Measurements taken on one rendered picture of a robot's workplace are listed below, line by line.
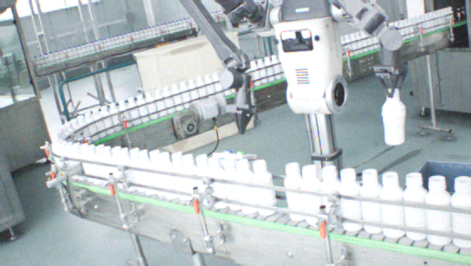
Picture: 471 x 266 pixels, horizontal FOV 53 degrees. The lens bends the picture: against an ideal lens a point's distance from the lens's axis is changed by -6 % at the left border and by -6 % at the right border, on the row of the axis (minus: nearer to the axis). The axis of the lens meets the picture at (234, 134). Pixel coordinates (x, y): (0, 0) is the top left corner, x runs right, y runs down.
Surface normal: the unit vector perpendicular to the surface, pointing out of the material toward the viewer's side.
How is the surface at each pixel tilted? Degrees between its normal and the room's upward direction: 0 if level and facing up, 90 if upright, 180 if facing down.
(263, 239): 90
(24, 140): 90
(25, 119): 90
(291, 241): 90
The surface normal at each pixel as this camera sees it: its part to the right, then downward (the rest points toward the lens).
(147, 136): 0.52, 0.14
